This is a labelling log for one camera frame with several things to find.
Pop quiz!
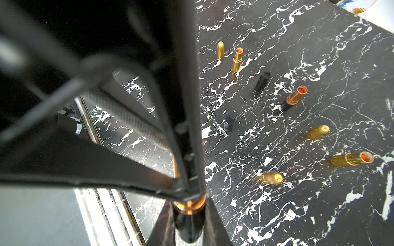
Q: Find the black lipstick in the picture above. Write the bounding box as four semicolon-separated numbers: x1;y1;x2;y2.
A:
171;153;207;244
281;86;308;111

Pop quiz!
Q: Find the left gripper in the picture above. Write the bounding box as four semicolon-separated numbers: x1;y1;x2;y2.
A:
0;0;198;130

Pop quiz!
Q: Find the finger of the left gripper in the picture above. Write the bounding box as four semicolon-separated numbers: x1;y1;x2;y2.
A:
150;1;206;200
1;127;185;200

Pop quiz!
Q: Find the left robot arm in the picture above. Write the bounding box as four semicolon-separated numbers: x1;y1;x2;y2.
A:
1;1;206;202

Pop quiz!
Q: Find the aluminium front rail frame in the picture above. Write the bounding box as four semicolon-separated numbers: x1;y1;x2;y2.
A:
73;96;147;246

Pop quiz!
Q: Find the black lipstick cap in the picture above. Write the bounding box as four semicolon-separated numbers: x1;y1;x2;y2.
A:
223;115;235;132
255;72;271;92

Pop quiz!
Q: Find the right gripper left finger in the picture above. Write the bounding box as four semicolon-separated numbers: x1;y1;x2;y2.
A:
146;200;175;246

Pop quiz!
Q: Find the gold lipstick cap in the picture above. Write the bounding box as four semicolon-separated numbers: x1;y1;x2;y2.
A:
306;125;330;140
217;41;225;59

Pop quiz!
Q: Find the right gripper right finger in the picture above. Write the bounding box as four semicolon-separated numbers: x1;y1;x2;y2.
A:
203;196;232;246

